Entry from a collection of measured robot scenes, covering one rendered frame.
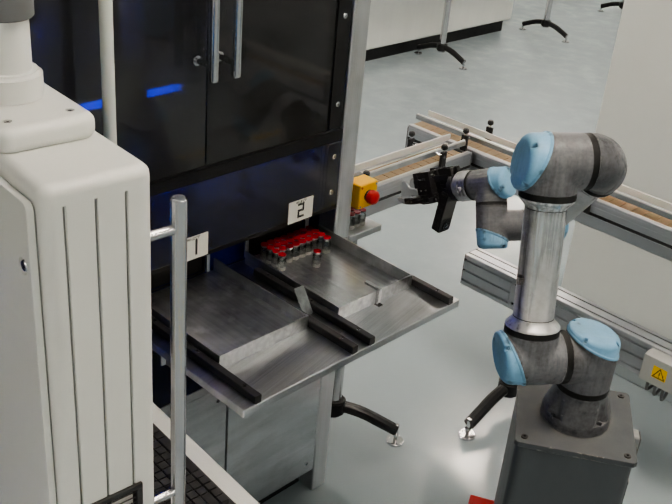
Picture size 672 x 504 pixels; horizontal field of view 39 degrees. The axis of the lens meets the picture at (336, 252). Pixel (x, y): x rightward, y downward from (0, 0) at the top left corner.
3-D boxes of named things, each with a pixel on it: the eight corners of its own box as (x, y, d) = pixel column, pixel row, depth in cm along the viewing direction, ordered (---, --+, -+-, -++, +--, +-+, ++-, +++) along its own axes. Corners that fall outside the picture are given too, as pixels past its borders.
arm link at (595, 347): (620, 396, 204) (634, 343, 197) (561, 397, 201) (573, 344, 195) (598, 363, 214) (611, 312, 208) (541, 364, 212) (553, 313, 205)
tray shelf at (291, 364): (109, 317, 220) (108, 310, 219) (324, 234, 265) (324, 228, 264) (243, 418, 191) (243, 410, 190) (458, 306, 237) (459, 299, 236)
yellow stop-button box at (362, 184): (339, 201, 262) (341, 177, 259) (357, 194, 267) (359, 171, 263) (359, 211, 258) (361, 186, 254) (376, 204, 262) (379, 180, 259)
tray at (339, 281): (244, 263, 243) (245, 251, 242) (318, 235, 260) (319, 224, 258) (337, 320, 223) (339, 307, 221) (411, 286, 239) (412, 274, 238)
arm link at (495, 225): (527, 247, 224) (526, 201, 225) (481, 247, 222) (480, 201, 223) (515, 249, 232) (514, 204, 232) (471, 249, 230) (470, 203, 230)
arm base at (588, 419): (607, 402, 218) (616, 366, 213) (610, 443, 205) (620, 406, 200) (540, 390, 220) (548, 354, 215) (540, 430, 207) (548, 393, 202)
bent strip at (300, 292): (292, 310, 225) (293, 288, 222) (301, 306, 227) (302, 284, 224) (333, 336, 217) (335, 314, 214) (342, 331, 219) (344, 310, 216)
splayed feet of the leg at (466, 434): (452, 433, 329) (457, 401, 322) (534, 379, 361) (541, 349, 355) (470, 445, 324) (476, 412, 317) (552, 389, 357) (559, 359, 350)
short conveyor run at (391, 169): (324, 237, 268) (328, 186, 260) (287, 217, 277) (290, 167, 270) (472, 179, 312) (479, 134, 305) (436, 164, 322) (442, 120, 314)
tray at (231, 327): (126, 303, 222) (126, 290, 220) (214, 270, 239) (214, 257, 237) (219, 369, 202) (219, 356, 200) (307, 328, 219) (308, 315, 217)
